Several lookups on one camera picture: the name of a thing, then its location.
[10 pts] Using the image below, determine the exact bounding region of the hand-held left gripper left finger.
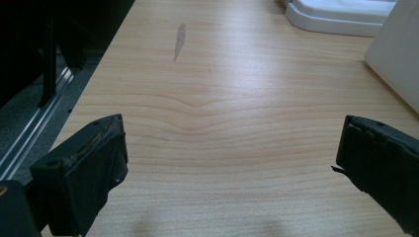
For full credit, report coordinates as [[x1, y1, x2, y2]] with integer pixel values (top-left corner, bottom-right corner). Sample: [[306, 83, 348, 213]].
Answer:
[[29, 114, 129, 237]]

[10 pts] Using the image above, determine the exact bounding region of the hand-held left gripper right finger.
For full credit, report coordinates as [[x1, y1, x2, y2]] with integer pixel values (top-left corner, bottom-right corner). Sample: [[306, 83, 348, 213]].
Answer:
[[330, 115, 419, 237]]

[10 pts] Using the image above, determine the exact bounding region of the white box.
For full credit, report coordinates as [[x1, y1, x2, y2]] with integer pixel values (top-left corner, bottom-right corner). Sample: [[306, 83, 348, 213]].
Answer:
[[364, 0, 419, 115]]

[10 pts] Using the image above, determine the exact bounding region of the black metal stand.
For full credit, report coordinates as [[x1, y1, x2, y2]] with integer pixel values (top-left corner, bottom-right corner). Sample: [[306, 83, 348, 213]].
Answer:
[[37, 16, 58, 109]]

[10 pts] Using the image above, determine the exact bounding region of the white plastic tray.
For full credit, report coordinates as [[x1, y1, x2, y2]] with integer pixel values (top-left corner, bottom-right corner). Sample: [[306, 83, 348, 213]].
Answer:
[[284, 0, 398, 38]]

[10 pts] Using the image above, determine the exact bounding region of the aluminium floor rail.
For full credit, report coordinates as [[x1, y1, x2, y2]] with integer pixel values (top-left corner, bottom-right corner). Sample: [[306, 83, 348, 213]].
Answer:
[[0, 66, 74, 182]]

